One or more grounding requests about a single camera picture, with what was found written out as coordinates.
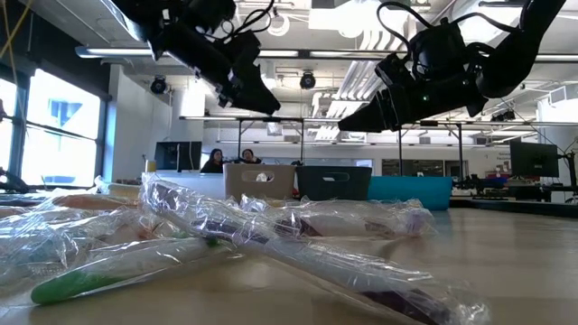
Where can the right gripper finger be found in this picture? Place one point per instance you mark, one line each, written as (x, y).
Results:
(368, 119)

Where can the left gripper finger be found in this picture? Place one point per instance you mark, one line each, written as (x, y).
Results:
(259, 101)

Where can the purple toothbrush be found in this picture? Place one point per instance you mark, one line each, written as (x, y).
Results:
(316, 264)
(343, 223)

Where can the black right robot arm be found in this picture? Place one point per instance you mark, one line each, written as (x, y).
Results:
(510, 49)

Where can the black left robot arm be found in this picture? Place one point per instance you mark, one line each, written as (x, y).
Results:
(153, 18)

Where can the pile of packaged toothbrushes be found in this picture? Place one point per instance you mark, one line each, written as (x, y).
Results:
(519, 207)

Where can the person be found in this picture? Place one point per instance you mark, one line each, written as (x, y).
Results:
(249, 157)
(214, 162)

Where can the light grey plastic bin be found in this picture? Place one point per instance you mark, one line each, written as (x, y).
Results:
(280, 180)

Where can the teal plastic bin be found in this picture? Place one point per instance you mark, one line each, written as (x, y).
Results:
(406, 192)

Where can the dark grey plastic bin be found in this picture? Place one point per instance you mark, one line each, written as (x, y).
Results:
(316, 185)

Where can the black monitor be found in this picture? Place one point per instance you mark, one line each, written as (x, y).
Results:
(178, 155)
(534, 159)

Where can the white plastic bin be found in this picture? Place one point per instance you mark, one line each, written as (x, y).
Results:
(194, 185)

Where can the large window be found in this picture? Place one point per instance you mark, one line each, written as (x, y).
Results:
(58, 135)

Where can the green wrapped toothbrush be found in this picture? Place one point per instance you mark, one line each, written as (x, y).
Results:
(113, 271)

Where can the black metal rig frame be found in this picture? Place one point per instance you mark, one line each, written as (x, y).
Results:
(301, 140)

